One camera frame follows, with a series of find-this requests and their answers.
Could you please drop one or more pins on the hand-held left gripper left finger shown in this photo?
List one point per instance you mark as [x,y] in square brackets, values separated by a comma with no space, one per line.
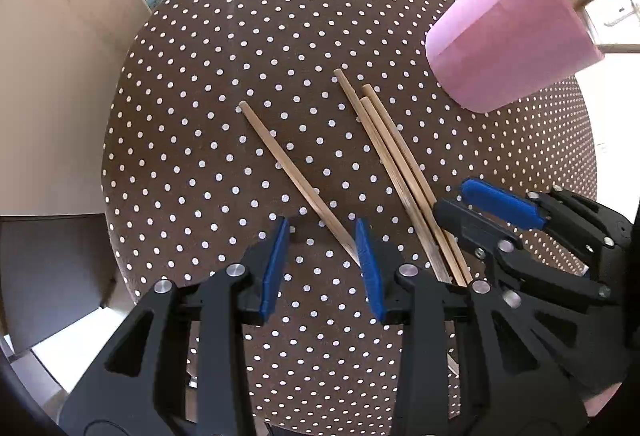
[274,266]

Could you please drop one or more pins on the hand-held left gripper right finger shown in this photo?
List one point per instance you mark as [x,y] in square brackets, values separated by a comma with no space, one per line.
[370,271]

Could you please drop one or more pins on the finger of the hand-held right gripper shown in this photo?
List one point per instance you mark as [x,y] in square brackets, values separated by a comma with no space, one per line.
[465,221]
[500,203]

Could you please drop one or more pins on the light wooden chopstick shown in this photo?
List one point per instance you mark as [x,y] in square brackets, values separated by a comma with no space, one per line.
[370,128]
[387,148]
[290,168]
[400,140]

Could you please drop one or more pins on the pink cup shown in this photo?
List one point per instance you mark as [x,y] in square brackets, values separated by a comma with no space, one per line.
[505,35]

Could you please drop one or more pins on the dark grey box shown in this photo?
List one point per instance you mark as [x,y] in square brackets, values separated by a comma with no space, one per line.
[55,276]

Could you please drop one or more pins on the round polka-dot table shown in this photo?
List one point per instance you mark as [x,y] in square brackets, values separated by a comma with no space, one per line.
[225,40]

